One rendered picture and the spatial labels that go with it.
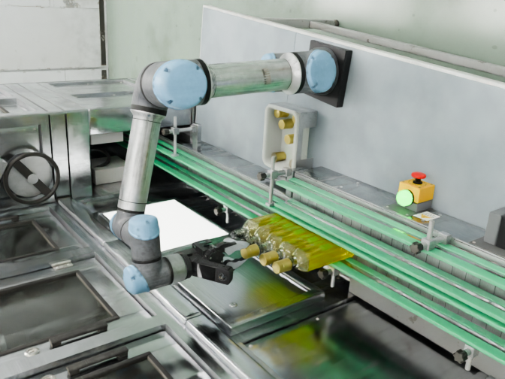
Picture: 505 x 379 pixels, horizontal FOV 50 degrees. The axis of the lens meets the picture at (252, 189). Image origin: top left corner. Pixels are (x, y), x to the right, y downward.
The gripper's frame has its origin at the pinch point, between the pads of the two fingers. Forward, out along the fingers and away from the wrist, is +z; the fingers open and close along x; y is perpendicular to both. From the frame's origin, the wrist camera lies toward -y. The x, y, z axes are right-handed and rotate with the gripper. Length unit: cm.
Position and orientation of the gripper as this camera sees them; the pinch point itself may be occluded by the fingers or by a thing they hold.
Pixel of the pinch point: (246, 252)
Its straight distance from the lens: 155.6
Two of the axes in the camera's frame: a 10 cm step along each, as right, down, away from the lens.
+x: -0.6, 9.3, 3.5
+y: -6.0, -3.2, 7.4
